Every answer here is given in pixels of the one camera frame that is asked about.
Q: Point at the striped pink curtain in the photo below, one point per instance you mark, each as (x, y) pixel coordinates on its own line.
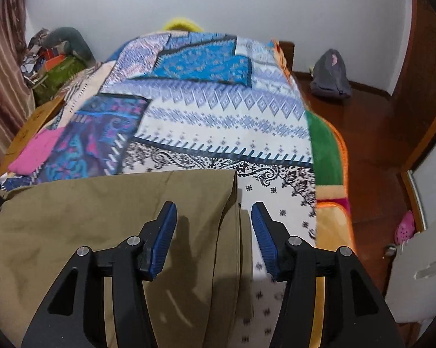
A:
(16, 98)

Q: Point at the wooden lap tray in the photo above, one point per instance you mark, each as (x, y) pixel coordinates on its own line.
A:
(42, 115)

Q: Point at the olive green pants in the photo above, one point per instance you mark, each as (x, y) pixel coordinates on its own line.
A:
(69, 262)

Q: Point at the orange fleece blanket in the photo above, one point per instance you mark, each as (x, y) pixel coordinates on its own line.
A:
(334, 225)

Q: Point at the pink folded cloth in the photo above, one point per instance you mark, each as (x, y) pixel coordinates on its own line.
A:
(36, 152)

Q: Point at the yellow pillow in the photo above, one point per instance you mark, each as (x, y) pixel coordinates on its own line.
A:
(182, 24)

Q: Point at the blue patchwork bed cover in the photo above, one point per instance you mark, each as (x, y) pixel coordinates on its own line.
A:
(208, 121)

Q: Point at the pink croc shoe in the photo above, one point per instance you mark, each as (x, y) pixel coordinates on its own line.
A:
(406, 229)

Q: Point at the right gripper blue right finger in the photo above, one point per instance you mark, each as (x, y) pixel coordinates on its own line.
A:
(271, 237)

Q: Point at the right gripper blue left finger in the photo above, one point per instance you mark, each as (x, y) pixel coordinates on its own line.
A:
(156, 237)

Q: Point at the brown wooden door frame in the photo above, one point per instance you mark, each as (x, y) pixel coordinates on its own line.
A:
(413, 122)

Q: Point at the grey backpack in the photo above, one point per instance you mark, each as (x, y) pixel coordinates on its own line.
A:
(329, 77)

